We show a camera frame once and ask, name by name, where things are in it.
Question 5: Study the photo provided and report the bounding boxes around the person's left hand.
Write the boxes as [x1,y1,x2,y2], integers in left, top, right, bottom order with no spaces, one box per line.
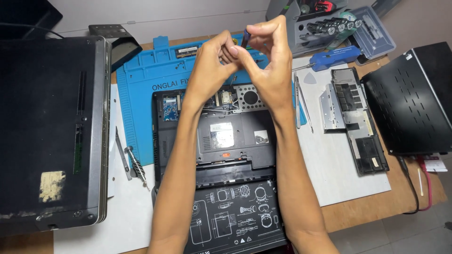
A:
[184,30,245,107]

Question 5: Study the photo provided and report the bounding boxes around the person's right hand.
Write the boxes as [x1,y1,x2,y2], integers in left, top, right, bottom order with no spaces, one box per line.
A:
[231,15,295,114]

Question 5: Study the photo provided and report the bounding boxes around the green memory module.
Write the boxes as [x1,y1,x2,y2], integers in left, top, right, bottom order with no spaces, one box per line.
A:
[175,45,199,59]

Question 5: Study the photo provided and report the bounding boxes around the silver metal tweezers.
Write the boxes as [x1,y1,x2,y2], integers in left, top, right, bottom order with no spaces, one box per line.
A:
[294,72,302,129]

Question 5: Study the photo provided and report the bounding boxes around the grey tool tray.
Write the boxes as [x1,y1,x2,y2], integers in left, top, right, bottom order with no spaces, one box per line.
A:
[266,0,364,59]

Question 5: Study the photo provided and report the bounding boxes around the thin metal probe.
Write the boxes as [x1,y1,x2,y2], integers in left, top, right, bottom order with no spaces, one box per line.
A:
[296,76,314,134]

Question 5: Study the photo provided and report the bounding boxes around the blue electric screwdriver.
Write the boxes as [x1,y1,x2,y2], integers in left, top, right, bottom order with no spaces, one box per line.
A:
[292,45,362,72]

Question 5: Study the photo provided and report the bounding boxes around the silver metal drive caddy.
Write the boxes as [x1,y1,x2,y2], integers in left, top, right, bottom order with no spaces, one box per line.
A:
[319,83,347,134]

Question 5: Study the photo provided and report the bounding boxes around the blue silicone repair mat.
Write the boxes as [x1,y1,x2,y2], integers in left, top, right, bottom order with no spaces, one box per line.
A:
[116,35,308,168]

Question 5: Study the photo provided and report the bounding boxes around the red tool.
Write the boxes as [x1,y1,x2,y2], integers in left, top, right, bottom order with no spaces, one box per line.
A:
[315,1,335,13]

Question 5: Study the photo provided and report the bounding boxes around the opened black laptop base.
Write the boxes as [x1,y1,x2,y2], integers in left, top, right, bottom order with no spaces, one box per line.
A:
[152,83,280,190]

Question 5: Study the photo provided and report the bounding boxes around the clear plastic box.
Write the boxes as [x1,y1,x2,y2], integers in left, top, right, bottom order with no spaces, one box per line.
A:
[348,6,397,66]

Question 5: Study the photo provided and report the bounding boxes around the white table mat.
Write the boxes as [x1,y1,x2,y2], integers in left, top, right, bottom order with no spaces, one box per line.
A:
[53,63,392,254]

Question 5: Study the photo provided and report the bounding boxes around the black laptop bottom cover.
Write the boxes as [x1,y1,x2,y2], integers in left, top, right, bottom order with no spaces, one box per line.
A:
[331,67,390,176]

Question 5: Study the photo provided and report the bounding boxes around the silver precision screwdriver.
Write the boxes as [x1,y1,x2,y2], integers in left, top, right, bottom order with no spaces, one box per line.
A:
[124,146,151,192]

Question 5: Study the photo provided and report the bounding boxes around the black vented laptop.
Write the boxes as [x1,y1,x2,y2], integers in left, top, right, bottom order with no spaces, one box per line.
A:
[360,42,452,156]

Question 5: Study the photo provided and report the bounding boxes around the black printed work mat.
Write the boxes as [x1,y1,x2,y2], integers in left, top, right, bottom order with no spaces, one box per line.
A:
[152,176,289,254]

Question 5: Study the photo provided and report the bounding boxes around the large black closed laptop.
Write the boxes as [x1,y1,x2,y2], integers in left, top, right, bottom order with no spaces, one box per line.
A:
[0,35,113,234]

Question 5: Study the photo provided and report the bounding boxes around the white paper slip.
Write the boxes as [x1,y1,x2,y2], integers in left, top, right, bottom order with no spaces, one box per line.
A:
[422,153,448,173]

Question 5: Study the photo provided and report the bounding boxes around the black monitor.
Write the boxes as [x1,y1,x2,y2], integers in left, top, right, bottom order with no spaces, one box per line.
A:
[0,0,63,40]

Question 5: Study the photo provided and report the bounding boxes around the row of silver screwdriver handles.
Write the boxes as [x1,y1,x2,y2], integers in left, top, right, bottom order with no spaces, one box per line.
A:
[307,17,363,36]

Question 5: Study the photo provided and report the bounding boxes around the black metal bracket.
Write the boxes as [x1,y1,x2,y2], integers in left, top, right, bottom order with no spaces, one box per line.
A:
[88,24,143,73]

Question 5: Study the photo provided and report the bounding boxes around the thin black cable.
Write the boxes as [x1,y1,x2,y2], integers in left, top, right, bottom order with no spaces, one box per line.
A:
[0,23,66,39]

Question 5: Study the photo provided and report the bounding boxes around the black power cable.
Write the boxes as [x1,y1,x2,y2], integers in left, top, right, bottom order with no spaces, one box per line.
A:
[397,155,421,215]

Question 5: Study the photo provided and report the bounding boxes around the red cable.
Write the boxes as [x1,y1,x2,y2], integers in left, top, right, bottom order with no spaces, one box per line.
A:
[417,155,433,212]

